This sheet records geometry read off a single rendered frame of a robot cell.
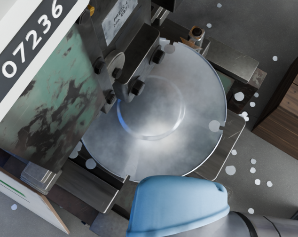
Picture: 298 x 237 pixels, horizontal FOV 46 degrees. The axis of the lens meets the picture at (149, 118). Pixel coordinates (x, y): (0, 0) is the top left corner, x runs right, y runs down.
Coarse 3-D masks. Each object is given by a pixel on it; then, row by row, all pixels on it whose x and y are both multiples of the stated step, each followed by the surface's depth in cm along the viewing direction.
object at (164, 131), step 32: (160, 64) 70; (192, 64) 70; (160, 96) 68; (192, 96) 68; (224, 96) 68; (96, 128) 67; (128, 128) 67; (160, 128) 66; (192, 128) 67; (96, 160) 65; (128, 160) 66; (160, 160) 65; (192, 160) 65
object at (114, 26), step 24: (96, 0) 35; (120, 0) 40; (144, 0) 47; (96, 24) 38; (120, 24) 44; (144, 24) 52; (120, 48) 48; (144, 48) 50; (120, 72) 47; (144, 72) 55; (120, 96) 55
